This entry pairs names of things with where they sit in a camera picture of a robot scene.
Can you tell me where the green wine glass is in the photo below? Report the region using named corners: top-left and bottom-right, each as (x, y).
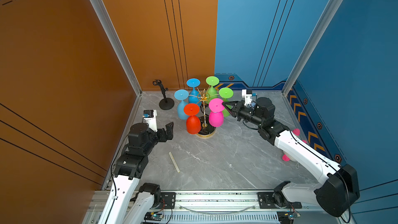
top-left (206, 76), bottom-right (219, 103)
top-left (219, 87), bottom-right (234, 117)

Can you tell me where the gold wine glass rack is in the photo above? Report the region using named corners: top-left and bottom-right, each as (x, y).
top-left (196, 90), bottom-right (223, 139)

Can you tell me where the circuit board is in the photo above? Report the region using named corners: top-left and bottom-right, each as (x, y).
top-left (144, 212), bottom-right (164, 223)
top-left (277, 212), bottom-right (301, 224)

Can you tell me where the right circuit board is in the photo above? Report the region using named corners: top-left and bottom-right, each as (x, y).
top-left (277, 212), bottom-right (301, 224)

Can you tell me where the wooden ruler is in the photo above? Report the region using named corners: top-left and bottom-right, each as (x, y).
top-left (169, 152), bottom-right (180, 173)

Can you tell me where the black phone stand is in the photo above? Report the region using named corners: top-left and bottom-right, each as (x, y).
top-left (152, 80), bottom-right (175, 110)

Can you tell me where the rear blue wine glass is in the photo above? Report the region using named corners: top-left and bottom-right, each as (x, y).
top-left (187, 78), bottom-right (201, 105)

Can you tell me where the blue wine glass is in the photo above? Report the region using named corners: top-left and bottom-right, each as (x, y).
top-left (174, 89), bottom-right (189, 120)
top-left (187, 78), bottom-right (201, 105)

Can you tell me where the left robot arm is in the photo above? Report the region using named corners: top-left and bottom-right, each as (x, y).
top-left (98, 122), bottom-right (174, 224)

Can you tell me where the left circuit board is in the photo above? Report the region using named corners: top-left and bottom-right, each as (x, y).
top-left (144, 212), bottom-right (164, 223)

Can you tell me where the front blue wine glass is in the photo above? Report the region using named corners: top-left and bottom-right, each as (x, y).
top-left (174, 89), bottom-right (189, 120)

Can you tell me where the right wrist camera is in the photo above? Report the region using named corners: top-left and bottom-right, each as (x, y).
top-left (241, 89), bottom-right (257, 108)

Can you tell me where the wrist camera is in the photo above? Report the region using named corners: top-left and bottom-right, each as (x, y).
top-left (241, 89), bottom-right (257, 108)
top-left (143, 110), bottom-right (158, 132)

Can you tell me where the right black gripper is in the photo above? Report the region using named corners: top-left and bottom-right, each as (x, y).
top-left (223, 101), bottom-right (265, 128)

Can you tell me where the plush toy pink green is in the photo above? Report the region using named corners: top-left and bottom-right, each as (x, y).
top-left (278, 130), bottom-right (310, 163)

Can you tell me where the magenta wine glass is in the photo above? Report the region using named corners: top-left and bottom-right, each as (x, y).
top-left (209, 98), bottom-right (225, 127)

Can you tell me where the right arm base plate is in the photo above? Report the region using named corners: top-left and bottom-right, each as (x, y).
top-left (257, 191), bottom-right (302, 209)

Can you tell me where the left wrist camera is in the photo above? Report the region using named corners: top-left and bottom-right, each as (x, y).
top-left (143, 110), bottom-right (158, 132)

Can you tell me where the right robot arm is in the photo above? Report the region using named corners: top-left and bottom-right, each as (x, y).
top-left (223, 97), bottom-right (360, 217)

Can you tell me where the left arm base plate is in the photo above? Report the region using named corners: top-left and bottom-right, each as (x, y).
top-left (151, 191), bottom-right (176, 209)

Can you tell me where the red wine glass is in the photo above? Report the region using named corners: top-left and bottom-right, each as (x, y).
top-left (184, 103), bottom-right (202, 134)

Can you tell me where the aluminium front rail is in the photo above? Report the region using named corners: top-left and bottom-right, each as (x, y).
top-left (83, 190), bottom-right (350, 224)

